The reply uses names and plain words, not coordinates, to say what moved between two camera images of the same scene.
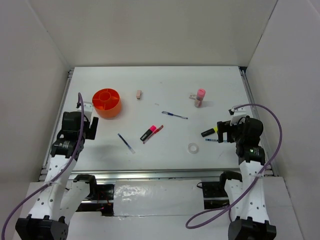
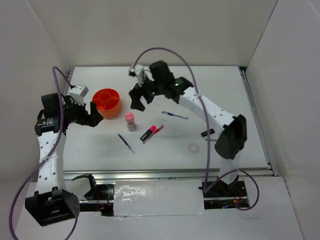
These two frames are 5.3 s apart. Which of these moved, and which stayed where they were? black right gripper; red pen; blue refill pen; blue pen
Moved: black right gripper
Stayed: blue pen; red pen; blue refill pen
